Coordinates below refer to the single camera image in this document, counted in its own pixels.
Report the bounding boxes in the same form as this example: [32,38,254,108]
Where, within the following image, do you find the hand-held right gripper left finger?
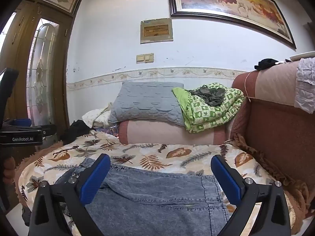
[28,153,111,236]

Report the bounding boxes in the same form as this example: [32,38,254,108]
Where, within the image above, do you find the white crumpled cloth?
[82,102,112,128]

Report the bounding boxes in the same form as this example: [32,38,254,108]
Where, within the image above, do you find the dark olive cloth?
[188,85,225,107]

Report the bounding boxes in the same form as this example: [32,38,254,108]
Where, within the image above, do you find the pink sofa armrest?
[118,120,227,145]

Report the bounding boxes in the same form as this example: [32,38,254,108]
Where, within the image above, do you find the leaf print blanket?
[15,130,296,236]

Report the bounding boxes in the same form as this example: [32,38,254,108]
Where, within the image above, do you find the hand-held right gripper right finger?
[211,154,292,236]

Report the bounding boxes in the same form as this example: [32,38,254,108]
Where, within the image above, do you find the green patterned quilt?
[171,83,246,134]

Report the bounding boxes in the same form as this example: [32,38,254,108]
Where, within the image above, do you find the beige wall panel box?
[140,18,174,44]

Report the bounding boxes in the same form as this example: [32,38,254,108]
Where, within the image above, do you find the blue denim pants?
[54,157,230,236]

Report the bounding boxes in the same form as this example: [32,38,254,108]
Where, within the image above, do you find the white ruffled cloth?
[295,57,315,114]

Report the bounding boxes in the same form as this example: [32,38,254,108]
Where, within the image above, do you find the brown sofa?
[225,58,315,234]

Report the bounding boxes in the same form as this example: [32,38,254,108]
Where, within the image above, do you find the small black cloth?
[254,58,280,70]

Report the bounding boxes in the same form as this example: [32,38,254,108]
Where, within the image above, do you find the grey quilted pillow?
[108,81,185,127]

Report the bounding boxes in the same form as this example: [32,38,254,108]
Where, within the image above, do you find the purple printed cloth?
[95,125,120,136]

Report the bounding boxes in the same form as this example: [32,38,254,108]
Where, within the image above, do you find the wooden door with patterned glass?
[0,0,85,153]

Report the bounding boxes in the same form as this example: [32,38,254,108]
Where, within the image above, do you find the flat white object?
[290,51,315,61]

